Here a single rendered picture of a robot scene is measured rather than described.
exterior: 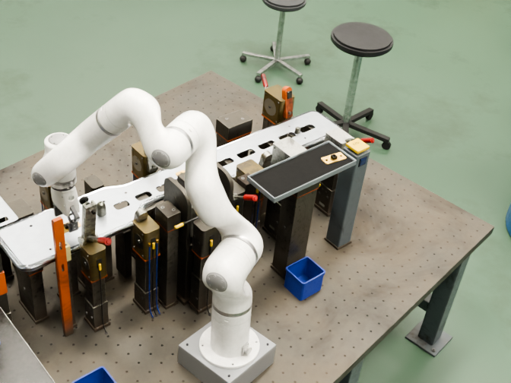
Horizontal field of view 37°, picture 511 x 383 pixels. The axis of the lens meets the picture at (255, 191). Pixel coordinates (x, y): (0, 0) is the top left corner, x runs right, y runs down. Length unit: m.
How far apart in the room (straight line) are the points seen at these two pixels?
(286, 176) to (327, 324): 0.54
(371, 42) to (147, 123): 2.56
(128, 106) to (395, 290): 1.28
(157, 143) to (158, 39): 3.73
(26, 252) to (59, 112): 2.50
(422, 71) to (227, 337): 3.68
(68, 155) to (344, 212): 1.10
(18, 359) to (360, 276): 1.30
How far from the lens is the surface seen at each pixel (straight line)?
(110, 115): 2.10
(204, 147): 2.08
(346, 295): 2.79
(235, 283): 2.12
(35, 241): 2.50
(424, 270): 2.96
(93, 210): 2.28
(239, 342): 2.37
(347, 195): 2.79
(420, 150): 4.83
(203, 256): 2.47
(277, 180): 2.48
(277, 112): 3.10
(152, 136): 1.99
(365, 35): 4.48
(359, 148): 2.69
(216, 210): 2.09
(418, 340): 3.66
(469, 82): 5.69
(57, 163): 2.22
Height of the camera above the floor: 2.69
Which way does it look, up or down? 39 degrees down
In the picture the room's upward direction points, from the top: 6 degrees clockwise
